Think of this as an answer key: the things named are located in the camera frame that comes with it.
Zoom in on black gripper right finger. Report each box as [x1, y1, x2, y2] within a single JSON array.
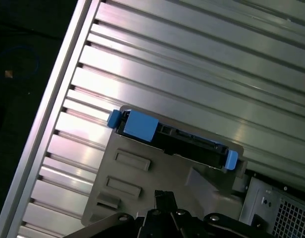
[[167, 191, 276, 238]]

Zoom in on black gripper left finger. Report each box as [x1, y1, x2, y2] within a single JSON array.
[[65, 189, 187, 238]]

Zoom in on hard disk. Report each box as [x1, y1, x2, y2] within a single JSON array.
[[106, 109, 239, 172]]

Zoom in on grey parts rack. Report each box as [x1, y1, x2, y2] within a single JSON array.
[[82, 105, 249, 226]]

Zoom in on black PC case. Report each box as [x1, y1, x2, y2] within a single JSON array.
[[238, 170, 305, 238]]

